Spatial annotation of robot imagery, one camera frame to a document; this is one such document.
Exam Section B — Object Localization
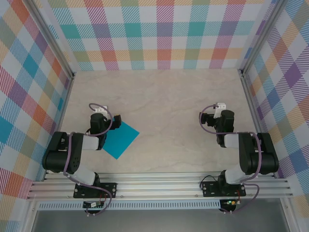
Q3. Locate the blue paper sheet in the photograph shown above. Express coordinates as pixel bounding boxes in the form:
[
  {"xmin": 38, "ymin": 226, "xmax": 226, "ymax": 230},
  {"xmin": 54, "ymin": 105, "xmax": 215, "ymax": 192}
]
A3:
[{"xmin": 102, "ymin": 120, "xmax": 140, "ymax": 160}]

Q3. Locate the small black circuit board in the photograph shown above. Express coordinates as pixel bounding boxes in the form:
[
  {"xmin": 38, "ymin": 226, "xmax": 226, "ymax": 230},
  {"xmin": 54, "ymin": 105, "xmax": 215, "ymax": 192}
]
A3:
[{"xmin": 83, "ymin": 201, "xmax": 104, "ymax": 208}]

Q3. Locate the grey metal shelf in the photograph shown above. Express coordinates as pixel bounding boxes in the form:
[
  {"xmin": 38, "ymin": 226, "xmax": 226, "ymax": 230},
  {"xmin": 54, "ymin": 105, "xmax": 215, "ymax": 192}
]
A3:
[{"xmin": 31, "ymin": 209, "xmax": 290, "ymax": 232}]

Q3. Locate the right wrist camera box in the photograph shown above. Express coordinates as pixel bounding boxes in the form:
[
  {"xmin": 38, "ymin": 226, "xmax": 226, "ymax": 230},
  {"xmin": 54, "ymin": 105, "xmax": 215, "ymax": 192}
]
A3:
[{"xmin": 213, "ymin": 102, "xmax": 227, "ymax": 118}]

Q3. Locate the aluminium table side rail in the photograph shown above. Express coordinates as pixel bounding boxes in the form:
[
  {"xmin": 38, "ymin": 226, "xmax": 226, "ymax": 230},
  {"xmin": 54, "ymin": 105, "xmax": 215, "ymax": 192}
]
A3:
[
  {"xmin": 240, "ymin": 70, "xmax": 277, "ymax": 178},
  {"xmin": 42, "ymin": 72, "xmax": 76, "ymax": 182}
]

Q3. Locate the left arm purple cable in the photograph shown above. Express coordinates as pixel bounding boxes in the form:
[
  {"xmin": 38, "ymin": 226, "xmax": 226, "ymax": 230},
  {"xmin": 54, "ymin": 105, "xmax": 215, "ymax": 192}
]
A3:
[{"xmin": 63, "ymin": 103, "xmax": 114, "ymax": 217}]

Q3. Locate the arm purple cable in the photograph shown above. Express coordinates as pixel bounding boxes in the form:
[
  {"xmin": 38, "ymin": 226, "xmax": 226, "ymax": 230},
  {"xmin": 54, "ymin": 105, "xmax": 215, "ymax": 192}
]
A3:
[
  {"xmin": 63, "ymin": 103, "xmax": 114, "ymax": 217},
  {"xmin": 199, "ymin": 103, "xmax": 263, "ymax": 215}
]

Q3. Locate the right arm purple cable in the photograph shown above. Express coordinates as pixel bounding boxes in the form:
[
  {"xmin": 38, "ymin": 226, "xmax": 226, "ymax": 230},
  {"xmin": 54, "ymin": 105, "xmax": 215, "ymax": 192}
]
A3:
[{"xmin": 199, "ymin": 103, "xmax": 263, "ymax": 215}]

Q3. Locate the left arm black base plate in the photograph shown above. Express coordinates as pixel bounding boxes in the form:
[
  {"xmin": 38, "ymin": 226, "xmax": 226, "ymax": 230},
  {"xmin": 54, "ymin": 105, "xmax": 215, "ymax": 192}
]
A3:
[{"xmin": 73, "ymin": 182, "xmax": 118, "ymax": 199}]

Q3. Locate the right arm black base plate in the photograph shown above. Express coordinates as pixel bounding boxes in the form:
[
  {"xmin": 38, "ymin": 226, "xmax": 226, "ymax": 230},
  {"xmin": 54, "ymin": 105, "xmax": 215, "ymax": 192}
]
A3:
[{"xmin": 201, "ymin": 181, "xmax": 247, "ymax": 198}]

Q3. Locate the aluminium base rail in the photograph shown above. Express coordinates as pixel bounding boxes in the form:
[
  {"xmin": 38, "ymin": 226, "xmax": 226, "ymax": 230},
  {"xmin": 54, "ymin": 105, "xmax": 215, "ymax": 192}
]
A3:
[{"xmin": 26, "ymin": 172, "xmax": 294, "ymax": 200}]

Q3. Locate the perforated grey cable duct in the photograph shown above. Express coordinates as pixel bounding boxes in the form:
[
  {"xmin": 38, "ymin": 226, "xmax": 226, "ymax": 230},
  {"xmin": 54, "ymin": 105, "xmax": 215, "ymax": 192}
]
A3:
[{"xmin": 37, "ymin": 199, "xmax": 222, "ymax": 210}]

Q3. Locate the aluminium frame post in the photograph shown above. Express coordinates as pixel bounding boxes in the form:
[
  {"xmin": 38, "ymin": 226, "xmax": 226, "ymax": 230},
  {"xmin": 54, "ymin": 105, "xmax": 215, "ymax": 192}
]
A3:
[
  {"xmin": 25, "ymin": 0, "xmax": 76, "ymax": 79},
  {"xmin": 238, "ymin": 0, "xmax": 288, "ymax": 75}
]

